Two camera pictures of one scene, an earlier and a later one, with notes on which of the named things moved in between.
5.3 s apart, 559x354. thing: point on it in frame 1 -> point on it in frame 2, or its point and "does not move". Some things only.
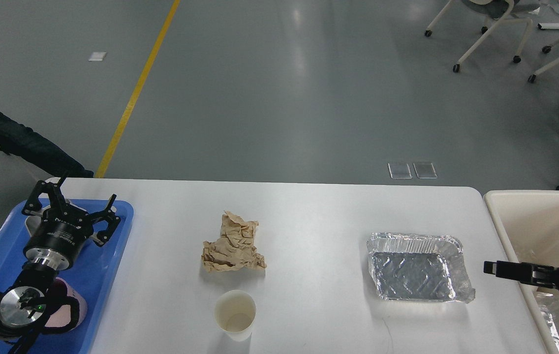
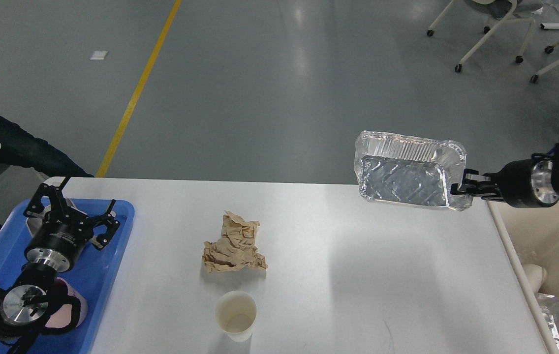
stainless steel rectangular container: [33, 222] does not move
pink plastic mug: [67, 309] does not move
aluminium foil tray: [416, 267] -> [399, 169]
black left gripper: [58, 240] does not move
